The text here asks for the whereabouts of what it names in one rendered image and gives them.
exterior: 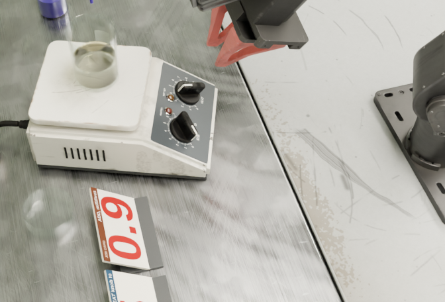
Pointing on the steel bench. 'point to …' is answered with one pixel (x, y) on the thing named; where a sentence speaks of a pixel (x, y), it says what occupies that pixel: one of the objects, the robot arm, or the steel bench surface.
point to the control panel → (206, 109)
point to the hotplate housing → (116, 144)
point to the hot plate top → (50, 78)
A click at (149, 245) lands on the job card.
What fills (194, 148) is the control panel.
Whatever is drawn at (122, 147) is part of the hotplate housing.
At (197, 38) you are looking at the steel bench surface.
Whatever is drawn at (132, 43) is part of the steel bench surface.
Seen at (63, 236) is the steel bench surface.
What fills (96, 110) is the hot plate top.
